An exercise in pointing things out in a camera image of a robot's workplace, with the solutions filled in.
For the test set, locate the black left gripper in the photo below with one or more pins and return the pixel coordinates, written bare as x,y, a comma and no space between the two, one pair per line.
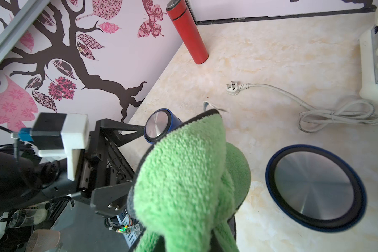
110,174

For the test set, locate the mint green toaster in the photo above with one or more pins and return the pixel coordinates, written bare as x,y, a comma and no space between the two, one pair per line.
369,62

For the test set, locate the dark blue thermos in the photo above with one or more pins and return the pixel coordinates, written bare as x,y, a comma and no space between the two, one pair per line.
316,188

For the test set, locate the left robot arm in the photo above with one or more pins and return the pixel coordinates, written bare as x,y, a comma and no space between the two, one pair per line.
23,183

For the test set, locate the green and grey cloth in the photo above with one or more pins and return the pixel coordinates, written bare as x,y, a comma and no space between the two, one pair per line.
188,187

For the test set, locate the red thermos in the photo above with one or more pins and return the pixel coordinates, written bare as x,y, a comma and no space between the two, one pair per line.
182,19

